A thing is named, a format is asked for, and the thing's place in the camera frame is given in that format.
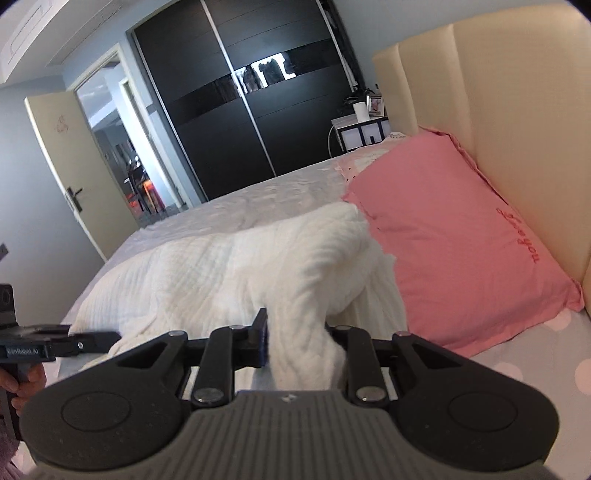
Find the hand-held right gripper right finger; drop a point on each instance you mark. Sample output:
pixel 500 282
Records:
pixel 360 364

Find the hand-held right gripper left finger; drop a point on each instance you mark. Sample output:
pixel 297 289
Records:
pixel 264 341

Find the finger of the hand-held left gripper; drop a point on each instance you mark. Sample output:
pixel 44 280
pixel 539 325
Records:
pixel 92 343

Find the white textured garment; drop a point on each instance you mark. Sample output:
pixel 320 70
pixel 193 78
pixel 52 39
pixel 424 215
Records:
pixel 231 277

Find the person's left hand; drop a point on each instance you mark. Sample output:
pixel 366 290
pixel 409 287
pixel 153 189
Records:
pixel 37 378

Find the pink fuzzy cloth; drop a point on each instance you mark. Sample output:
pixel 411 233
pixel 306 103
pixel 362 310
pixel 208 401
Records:
pixel 9 464

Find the polka dot bed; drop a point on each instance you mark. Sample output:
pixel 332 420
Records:
pixel 277 189

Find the orange stool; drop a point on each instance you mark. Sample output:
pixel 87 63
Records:
pixel 150 196

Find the dark chair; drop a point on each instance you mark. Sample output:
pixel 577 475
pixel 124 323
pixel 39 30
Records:
pixel 135 189

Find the cream door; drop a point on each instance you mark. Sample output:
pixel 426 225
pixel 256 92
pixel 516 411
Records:
pixel 69 161

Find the patterned pink pillow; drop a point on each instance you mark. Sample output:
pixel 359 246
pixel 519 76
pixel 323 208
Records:
pixel 364 161

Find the white nightstand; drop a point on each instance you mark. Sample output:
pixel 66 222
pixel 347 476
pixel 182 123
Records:
pixel 358 134

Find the white cup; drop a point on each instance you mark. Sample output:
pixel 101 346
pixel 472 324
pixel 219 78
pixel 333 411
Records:
pixel 360 112

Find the black sliding wardrobe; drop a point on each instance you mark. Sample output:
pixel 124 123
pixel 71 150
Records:
pixel 240 92

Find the cream padded headboard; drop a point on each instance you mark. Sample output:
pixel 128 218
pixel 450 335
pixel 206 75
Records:
pixel 508 115

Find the white ceiling air vent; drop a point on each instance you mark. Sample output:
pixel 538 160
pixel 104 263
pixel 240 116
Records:
pixel 18 46

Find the photo frame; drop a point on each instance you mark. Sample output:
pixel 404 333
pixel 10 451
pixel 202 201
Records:
pixel 375 105

